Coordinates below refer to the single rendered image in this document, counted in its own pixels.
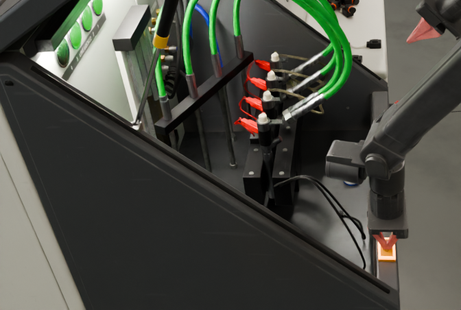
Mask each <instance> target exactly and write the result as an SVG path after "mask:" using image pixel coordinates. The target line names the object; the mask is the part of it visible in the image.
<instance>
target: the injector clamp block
mask: <svg viewBox="0 0 461 310"><path fill-rule="evenodd" d="M299 101H300V100H299V98H297V97H295V96H293V97H292V98H288V99H286V100H285V101H284V104H283V111H284V110H286V109H288V108H290V107H292V106H293V105H294V104H296V103H298V102H299ZM302 124H303V116H302V117H299V118H297V120H295V121H293V122H292V123H290V124H289V123H288V122H286V120H285V119H284V124H283V125H280V130H279V136H281V137H282V139H283V141H282V142H281V143H279V144H278V145H277V147H276V155H275V159H274V167H273V172H272V185H273V191H274V201H275V205H293V200H294V192H299V189H300V180H295V181H293V182H291V183H288V184H284V185H283V186H282V187H279V185H278V186H277V187H274V185H275V184H276V183H278V182H282V181H285V180H288V179H290V178H293V177H295V176H301V170H302V158H301V150H300V137H301V130H302ZM262 151H263V150H262V149H261V147H260V144H250V145H249V149H248V155H247V159H246V164H245V168H244V174H243V182H244V191H245V195H247V196H248V197H249V198H252V199H253V200H254V201H256V202H258V203H260V204H261V205H264V202H265V194H266V191H268V184H267V179H266V173H265V163H264V159H263V153H262Z"/></svg>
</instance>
